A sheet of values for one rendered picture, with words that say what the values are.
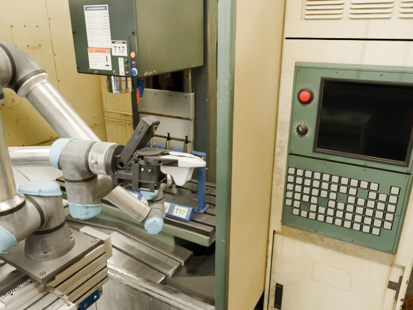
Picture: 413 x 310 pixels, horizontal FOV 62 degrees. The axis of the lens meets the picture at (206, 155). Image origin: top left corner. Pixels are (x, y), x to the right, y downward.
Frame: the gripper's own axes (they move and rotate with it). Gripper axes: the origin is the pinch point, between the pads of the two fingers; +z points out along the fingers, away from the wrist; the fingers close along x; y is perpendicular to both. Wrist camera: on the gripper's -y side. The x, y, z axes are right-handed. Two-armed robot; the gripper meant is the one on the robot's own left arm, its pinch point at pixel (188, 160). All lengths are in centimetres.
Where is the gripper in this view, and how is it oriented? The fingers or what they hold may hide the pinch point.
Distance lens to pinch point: 177.9
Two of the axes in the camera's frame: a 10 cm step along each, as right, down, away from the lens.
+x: 8.8, 1.7, -4.5
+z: 4.8, -3.4, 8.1
